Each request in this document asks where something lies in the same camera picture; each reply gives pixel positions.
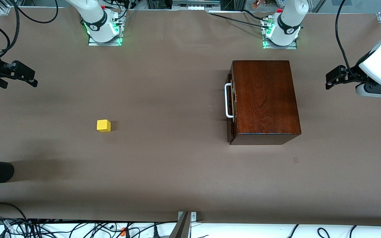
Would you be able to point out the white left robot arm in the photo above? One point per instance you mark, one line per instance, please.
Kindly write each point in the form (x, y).
(288, 19)

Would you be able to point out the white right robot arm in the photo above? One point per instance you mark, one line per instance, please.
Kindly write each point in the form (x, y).
(98, 19)

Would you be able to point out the grey aluminium camera post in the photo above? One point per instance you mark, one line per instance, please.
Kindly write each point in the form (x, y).
(182, 228)

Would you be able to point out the dark brown wooden cabinet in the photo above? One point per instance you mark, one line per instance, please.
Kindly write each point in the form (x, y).
(266, 99)

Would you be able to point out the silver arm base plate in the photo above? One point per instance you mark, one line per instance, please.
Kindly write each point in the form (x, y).
(270, 47)
(111, 44)

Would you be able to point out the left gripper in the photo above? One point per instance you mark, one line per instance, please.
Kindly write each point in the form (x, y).
(354, 73)

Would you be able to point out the small silver corner bracket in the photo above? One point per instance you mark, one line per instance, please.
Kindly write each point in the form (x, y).
(193, 216)

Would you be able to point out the yellow wooden block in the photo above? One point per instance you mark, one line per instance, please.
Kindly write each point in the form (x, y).
(103, 126)

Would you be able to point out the small orange connector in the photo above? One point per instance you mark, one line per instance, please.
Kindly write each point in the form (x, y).
(123, 231)

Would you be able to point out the white power strip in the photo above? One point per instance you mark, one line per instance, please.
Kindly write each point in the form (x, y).
(195, 7)

